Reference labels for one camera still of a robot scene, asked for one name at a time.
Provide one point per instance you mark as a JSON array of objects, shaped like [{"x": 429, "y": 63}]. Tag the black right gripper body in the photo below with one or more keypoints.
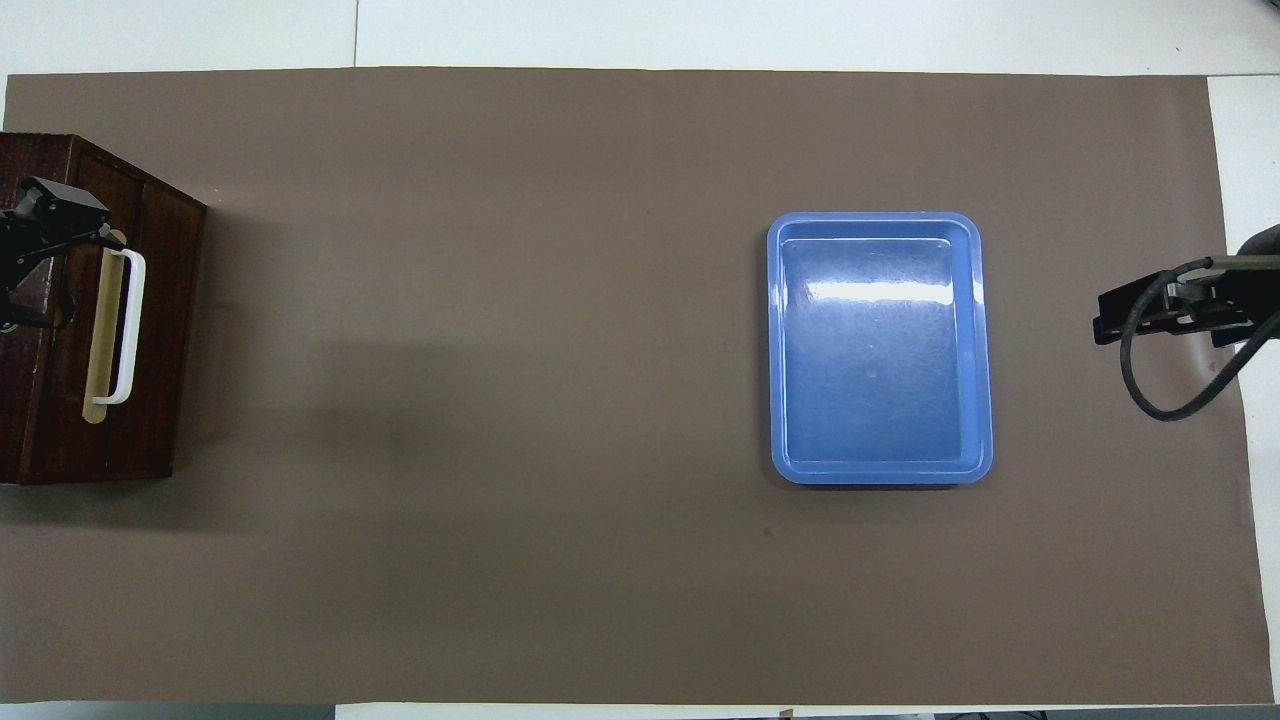
[{"x": 1250, "y": 285}]

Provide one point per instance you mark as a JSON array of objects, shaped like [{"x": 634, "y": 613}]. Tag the dark wood drawer cabinet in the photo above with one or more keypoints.
[{"x": 170, "y": 350}]

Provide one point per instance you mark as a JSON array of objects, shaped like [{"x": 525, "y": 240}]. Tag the blue plastic tray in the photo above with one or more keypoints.
[{"x": 880, "y": 400}]

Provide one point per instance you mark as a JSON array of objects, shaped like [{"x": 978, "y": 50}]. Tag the brown paper table mat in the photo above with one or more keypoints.
[{"x": 600, "y": 550}]

